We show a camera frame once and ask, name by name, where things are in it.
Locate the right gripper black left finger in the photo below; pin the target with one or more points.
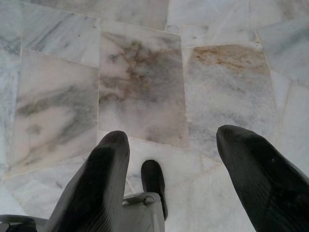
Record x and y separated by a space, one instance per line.
96 183

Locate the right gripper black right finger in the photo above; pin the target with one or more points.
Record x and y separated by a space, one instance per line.
263 178

